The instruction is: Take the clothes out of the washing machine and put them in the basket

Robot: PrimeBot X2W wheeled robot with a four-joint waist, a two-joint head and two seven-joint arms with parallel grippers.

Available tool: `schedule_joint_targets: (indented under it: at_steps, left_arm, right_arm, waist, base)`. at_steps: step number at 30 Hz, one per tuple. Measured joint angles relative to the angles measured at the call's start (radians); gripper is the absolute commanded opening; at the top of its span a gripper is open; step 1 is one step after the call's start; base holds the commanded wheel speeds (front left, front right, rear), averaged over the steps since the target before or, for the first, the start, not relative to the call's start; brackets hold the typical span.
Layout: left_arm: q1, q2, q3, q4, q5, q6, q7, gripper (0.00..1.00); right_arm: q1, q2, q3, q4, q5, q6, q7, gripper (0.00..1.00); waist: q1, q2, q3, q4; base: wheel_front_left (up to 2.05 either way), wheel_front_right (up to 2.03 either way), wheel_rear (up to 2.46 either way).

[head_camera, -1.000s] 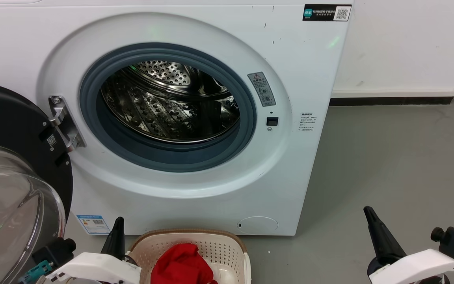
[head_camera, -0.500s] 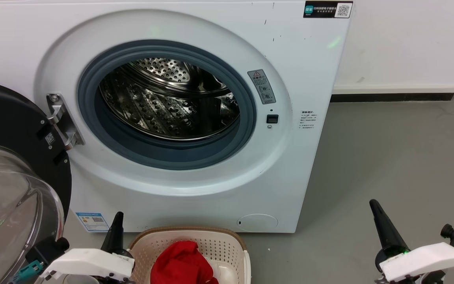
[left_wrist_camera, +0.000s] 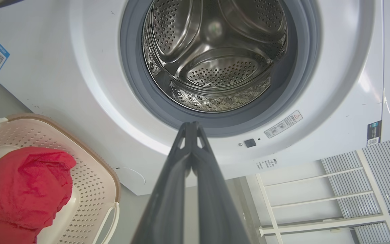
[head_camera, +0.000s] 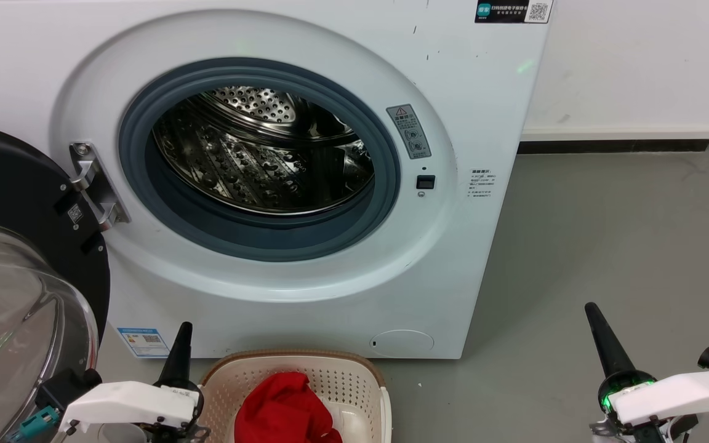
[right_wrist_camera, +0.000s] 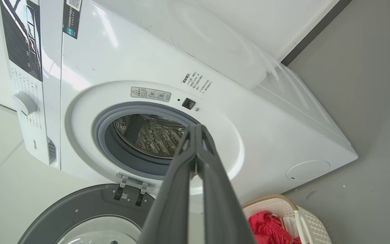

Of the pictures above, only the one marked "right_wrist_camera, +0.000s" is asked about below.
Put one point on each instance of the black glossy display panel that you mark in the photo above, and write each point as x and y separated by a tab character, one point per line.
20	40

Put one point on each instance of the red Bulls jersey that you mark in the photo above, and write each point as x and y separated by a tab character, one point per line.
269	227

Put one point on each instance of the black door latch socket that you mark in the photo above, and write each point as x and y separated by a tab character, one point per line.
188	103

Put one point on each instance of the dark wall baseboard strip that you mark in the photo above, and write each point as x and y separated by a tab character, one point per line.
317	32

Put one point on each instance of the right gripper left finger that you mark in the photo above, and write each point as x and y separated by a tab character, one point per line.
171	203

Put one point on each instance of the dark washer door with glass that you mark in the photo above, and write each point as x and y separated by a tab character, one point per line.
80	206

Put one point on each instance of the white front-load washing machine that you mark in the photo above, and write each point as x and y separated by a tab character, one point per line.
266	135

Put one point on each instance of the silver washing machine dial knob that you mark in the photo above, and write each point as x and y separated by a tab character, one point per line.
25	103

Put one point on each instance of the QR code sticker on door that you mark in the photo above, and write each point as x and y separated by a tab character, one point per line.
125	196

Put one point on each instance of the stainless steel washing machine drum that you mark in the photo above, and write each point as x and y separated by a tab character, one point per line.
154	135

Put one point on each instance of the cream perforated laundry basket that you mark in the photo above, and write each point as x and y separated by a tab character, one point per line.
317	230

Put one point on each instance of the silver washer door hinge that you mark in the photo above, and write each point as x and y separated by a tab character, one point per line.
134	181

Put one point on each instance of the grey warning sticker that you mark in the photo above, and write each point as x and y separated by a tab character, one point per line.
151	94

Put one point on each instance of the grey rubber door seal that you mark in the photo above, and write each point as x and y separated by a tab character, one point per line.
113	159

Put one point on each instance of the black promo sticker with QR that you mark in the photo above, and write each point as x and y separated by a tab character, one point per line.
71	18

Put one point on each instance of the small printed text label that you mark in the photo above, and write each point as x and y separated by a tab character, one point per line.
196	82

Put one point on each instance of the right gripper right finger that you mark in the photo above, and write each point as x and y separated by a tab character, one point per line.
222	210

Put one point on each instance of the round filter cover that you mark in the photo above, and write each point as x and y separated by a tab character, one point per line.
308	170

